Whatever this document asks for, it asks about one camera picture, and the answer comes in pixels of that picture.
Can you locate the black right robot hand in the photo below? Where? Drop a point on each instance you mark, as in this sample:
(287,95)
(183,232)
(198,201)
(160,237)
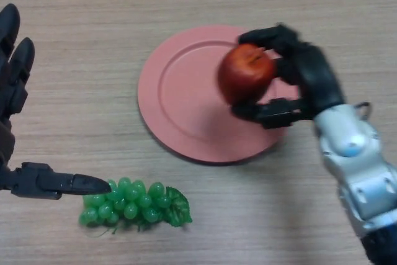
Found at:
(316,75)

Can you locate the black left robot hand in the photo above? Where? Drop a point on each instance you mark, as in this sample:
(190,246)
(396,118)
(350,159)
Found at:
(34,181)

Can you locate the red apple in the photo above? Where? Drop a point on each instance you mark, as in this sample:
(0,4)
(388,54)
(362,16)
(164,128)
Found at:
(245,72)

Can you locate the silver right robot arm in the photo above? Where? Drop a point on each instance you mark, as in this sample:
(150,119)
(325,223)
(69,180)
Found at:
(356,165)

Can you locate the pink round plate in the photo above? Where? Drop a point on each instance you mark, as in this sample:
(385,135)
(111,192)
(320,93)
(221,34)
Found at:
(186,97)

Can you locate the green grape bunch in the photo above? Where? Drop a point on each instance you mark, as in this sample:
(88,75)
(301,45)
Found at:
(130,204)

